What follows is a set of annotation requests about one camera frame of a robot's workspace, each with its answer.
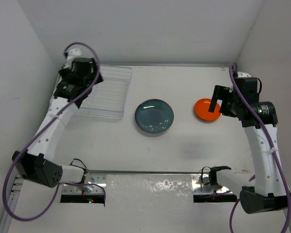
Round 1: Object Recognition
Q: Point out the white wire dish rack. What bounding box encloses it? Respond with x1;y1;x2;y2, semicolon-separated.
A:
76;66;132;121

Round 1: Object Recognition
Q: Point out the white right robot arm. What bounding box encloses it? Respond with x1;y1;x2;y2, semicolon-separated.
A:
208;77;291;214

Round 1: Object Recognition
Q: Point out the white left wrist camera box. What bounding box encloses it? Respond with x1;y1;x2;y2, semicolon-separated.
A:
64;48;82;61

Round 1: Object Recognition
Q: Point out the dark green rimmed plate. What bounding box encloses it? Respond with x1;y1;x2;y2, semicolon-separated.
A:
134;99;175;134

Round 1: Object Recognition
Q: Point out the thin black cable right base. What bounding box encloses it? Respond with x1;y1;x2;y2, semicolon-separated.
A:
200;166;215;189

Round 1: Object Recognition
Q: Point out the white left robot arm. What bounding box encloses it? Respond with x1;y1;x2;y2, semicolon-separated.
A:
12;57;103;188

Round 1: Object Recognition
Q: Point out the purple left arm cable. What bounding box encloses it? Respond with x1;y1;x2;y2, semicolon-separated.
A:
2;42;107;221

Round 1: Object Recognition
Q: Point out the orange plastic plate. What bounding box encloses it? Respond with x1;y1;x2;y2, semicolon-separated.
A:
194;98;221;122

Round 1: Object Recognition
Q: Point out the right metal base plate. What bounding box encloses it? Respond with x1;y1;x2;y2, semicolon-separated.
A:
191;174;232;195

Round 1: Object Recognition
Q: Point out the thin black cable left wrist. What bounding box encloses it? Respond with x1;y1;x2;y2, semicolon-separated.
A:
70;158;89;170

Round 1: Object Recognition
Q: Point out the metal base plate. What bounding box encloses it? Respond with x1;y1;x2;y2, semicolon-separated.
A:
191;174;232;195
62;174;107;195

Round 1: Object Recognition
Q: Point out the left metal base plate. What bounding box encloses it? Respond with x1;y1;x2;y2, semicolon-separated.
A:
62;174;107;195

